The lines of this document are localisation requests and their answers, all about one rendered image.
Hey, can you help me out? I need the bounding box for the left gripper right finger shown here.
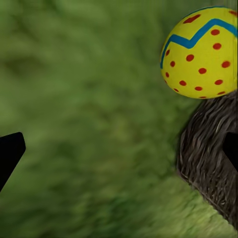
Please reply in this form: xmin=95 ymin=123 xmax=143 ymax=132
xmin=222 ymin=131 xmax=238 ymax=172

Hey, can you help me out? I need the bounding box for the easter egg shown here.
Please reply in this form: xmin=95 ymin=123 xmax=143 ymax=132
xmin=160 ymin=6 xmax=238 ymax=99

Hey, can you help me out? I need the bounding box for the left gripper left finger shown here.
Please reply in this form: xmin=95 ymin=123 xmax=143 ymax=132
xmin=0 ymin=132 xmax=26 ymax=192

